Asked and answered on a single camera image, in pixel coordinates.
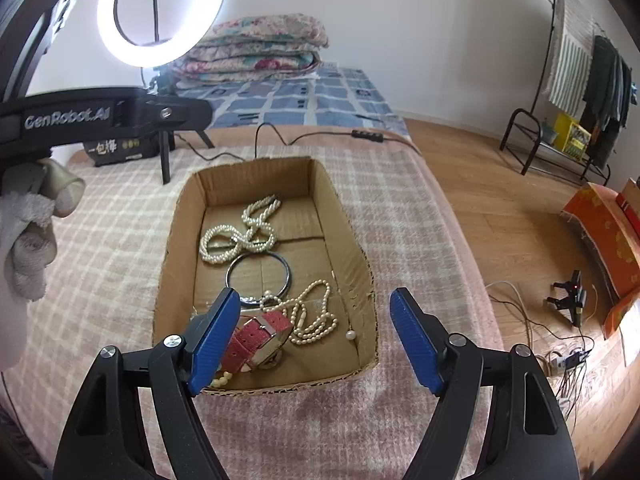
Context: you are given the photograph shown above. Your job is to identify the red box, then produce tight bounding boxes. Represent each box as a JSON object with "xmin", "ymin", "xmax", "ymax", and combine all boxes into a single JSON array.
[{"xmin": 615, "ymin": 177, "xmax": 640, "ymax": 236}]

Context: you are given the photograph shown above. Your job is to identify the white ring light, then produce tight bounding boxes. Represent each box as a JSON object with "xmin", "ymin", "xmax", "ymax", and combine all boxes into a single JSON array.
[{"xmin": 97, "ymin": 0, "xmax": 228, "ymax": 68}]

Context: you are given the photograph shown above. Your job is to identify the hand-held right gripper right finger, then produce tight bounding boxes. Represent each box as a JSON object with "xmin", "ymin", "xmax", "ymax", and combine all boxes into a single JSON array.
[{"xmin": 390, "ymin": 287, "xmax": 581, "ymax": 480}]

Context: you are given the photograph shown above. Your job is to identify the striped towel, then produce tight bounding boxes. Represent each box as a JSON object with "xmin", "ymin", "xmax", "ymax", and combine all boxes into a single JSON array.
[{"xmin": 542, "ymin": 0, "xmax": 598, "ymax": 108}]

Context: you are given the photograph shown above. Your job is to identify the pink plaid blanket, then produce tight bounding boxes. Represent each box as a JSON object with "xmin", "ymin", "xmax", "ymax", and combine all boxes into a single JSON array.
[{"xmin": 0, "ymin": 127, "xmax": 506, "ymax": 480}]

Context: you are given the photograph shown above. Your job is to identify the person's left hand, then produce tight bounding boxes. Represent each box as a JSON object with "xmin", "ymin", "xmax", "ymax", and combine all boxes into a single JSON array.
[{"xmin": 0, "ymin": 160, "xmax": 60, "ymax": 303}]

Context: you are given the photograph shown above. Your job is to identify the person's left forearm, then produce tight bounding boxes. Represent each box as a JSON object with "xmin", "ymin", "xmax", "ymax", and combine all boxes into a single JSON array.
[{"xmin": 0, "ymin": 280, "xmax": 48, "ymax": 376}]

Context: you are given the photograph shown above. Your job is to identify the folded floral quilt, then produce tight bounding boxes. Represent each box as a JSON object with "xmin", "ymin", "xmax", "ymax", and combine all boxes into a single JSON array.
[{"xmin": 172, "ymin": 12, "xmax": 331, "ymax": 83}]

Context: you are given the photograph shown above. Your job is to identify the black clothes rack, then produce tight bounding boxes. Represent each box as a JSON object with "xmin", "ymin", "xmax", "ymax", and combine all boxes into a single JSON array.
[{"xmin": 499, "ymin": 0, "xmax": 640, "ymax": 188}]

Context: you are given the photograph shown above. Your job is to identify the blue patterned bedsheet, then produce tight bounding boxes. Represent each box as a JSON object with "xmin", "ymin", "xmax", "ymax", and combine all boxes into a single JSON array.
[{"xmin": 175, "ymin": 62, "xmax": 411, "ymax": 136}]

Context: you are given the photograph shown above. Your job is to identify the black cable with switch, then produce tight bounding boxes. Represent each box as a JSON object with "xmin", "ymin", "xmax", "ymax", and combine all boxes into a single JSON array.
[{"xmin": 172, "ymin": 121, "xmax": 421, "ymax": 163}]

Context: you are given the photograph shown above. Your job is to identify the yellow box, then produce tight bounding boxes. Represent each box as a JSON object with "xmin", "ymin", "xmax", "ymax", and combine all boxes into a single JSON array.
[{"xmin": 552, "ymin": 112, "xmax": 592, "ymax": 163}]

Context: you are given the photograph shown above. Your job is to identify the black printed bag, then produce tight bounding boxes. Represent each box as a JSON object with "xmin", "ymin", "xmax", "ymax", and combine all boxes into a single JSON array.
[{"xmin": 85, "ymin": 135, "xmax": 156, "ymax": 168}]

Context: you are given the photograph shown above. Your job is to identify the thick twisted pearl necklace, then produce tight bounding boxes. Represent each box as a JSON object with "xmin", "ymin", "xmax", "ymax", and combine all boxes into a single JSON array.
[{"xmin": 199, "ymin": 194, "xmax": 283, "ymax": 265}]

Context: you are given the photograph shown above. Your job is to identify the metal hoop necklace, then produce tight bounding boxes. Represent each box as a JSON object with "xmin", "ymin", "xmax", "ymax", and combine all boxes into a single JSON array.
[{"xmin": 226, "ymin": 252, "xmax": 291, "ymax": 308}]

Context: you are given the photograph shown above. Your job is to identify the cardboard box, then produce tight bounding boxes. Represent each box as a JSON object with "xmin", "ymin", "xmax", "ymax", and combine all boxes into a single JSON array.
[{"xmin": 152, "ymin": 156, "xmax": 381, "ymax": 398}]

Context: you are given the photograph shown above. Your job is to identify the pink strap watch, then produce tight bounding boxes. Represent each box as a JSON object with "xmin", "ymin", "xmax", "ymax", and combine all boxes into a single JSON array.
[{"xmin": 220, "ymin": 310, "xmax": 296, "ymax": 373}]

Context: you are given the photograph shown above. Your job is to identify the dark hanging clothes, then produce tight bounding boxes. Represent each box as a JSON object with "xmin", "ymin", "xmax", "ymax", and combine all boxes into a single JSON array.
[{"xmin": 582, "ymin": 35, "xmax": 633, "ymax": 168}]

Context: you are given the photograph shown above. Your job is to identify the black tripod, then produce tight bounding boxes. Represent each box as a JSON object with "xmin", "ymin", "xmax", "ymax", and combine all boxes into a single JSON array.
[{"xmin": 142, "ymin": 65, "xmax": 216, "ymax": 186}]

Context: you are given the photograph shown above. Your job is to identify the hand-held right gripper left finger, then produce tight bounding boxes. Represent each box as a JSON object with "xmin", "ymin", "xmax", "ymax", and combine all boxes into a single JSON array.
[{"xmin": 52, "ymin": 287, "xmax": 241, "ymax": 480}]

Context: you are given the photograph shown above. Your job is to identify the black device on floor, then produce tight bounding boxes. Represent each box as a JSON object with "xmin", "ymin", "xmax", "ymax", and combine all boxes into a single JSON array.
[{"xmin": 545, "ymin": 269, "xmax": 587, "ymax": 328}]

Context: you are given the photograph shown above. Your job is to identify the white power strip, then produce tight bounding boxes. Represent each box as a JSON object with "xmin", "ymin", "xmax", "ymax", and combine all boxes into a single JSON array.
[{"xmin": 542, "ymin": 350, "xmax": 596, "ymax": 376}]

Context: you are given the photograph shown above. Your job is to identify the thin pearl necklace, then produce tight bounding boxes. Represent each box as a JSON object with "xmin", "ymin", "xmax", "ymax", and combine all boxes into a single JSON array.
[{"xmin": 260, "ymin": 280, "xmax": 338, "ymax": 346}]

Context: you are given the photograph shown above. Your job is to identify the orange patterned box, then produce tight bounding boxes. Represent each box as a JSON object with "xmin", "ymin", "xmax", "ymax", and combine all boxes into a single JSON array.
[{"xmin": 560, "ymin": 182, "xmax": 640, "ymax": 341}]

